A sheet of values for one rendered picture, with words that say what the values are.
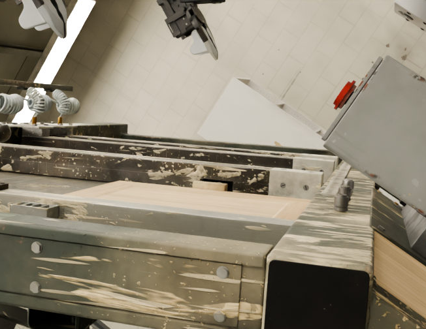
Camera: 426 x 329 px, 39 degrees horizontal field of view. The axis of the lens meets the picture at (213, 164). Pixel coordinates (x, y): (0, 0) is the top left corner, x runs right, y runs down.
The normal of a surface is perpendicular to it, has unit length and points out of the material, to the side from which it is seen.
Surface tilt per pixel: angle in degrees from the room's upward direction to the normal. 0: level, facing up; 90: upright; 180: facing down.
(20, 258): 90
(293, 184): 90
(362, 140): 90
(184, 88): 90
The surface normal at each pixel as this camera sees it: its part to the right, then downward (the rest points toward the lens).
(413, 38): -0.28, 0.11
